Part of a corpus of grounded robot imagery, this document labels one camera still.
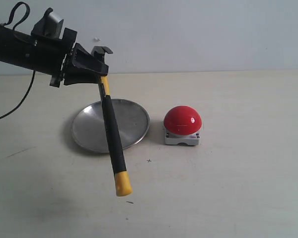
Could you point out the yellow black claw hammer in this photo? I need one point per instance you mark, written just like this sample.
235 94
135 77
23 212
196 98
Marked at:
122 182

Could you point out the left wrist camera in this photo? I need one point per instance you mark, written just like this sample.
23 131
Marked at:
50 25

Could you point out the red dome push button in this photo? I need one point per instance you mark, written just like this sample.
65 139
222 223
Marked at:
182 125

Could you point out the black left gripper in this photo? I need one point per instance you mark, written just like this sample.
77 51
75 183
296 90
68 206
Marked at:
49 54

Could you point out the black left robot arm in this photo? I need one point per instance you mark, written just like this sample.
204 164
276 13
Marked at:
65 60

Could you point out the round steel plate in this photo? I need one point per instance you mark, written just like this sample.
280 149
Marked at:
88 129

